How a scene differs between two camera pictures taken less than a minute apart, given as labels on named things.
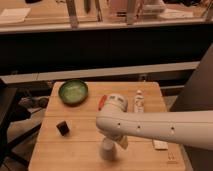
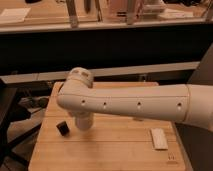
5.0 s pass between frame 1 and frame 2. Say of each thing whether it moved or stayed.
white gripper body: moved
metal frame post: stayed
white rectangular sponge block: stayed
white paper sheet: stayed
